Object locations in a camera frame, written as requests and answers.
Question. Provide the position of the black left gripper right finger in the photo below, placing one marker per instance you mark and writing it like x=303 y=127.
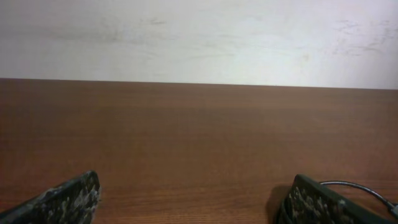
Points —
x=309 y=201

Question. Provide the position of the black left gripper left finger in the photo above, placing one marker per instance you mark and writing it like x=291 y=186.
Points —
x=74 y=201

